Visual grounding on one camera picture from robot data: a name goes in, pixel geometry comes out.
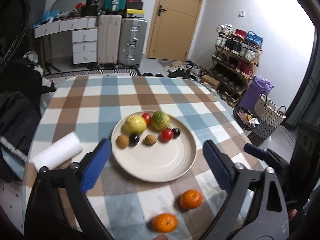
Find brown kiwi fruit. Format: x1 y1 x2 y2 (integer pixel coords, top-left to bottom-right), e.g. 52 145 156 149
116 134 130 149
143 134 157 146

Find dark plum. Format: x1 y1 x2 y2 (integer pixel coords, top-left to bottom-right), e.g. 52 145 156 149
129 134 140 147
171 128 181 139

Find small red tomato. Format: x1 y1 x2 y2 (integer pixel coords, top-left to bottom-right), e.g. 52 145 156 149
160 128 174 142

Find large red tomato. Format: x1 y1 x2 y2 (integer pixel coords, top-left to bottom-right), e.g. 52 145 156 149
142 113 152 125

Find person's right hand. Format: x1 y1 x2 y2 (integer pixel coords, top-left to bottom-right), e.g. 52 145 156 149
287 209 297 221

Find person's left hand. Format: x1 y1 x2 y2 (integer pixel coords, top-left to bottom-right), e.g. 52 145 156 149
153 234 168 240

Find white paper towel roll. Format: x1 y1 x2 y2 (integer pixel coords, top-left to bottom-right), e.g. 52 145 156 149
31 132 83 172

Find woven basket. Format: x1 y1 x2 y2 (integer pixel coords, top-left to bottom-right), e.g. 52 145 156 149
248 91 286 146

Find small orange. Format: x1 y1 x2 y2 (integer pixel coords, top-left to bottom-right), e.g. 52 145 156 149
180 190 203 210

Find yellow guava fruit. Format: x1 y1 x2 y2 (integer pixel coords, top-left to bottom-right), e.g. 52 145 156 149
123 115 148 134

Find cream round plate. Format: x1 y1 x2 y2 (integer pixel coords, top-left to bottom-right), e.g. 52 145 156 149
111 116 197 183

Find purple bag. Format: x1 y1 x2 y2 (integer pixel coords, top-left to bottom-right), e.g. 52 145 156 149
239 75 274 112

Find green bumpy fruit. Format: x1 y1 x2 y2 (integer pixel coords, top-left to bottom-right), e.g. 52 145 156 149
151 111 170 131

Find large orange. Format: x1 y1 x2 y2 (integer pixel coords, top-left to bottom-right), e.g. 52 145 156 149
152 213 178 233

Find cardboard box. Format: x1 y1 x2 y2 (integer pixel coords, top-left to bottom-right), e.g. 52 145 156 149
201 75 220 90

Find wooden shoe rack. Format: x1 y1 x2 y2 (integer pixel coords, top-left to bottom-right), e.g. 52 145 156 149
208 24 263 107

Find pile of black clothes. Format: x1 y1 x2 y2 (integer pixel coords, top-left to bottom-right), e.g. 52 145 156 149
1 51 56 183

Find silver aluminium suitcase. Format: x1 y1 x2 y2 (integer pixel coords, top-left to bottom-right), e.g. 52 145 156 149
118 17 148 68

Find white drawer desk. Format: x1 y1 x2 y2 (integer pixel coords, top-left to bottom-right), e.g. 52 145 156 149
34 16 98 65

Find beige ribbed suitcase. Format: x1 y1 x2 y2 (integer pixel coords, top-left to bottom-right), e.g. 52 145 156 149
97 15 122 64

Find wooden door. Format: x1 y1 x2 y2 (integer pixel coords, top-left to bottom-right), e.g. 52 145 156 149
147 0 202 61

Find stacked shoe boxes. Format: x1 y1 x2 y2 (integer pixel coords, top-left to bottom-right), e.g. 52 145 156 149
125 0 145 18

